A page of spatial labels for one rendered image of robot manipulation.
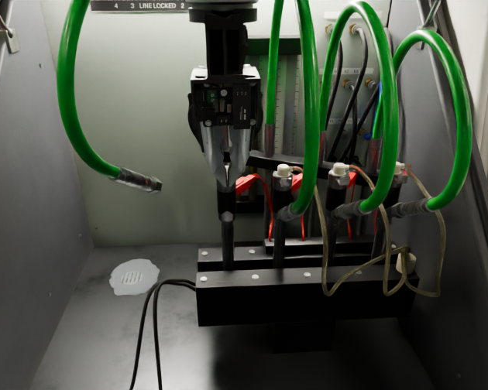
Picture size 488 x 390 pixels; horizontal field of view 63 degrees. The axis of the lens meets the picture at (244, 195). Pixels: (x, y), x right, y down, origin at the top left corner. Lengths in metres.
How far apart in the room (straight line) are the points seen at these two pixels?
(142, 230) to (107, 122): 0.26
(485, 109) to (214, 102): 0.40
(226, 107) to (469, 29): 0.39
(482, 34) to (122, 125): 0.63
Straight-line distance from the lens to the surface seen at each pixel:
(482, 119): 0.66
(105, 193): 0.92
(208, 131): 0.47
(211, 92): 0.42
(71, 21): 0.39
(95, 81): 0.83
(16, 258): 0.68
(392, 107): 0.41
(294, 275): 0.62
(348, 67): 0.83
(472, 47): 0.68
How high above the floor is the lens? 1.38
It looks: 28 degrees down
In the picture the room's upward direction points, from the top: straight up
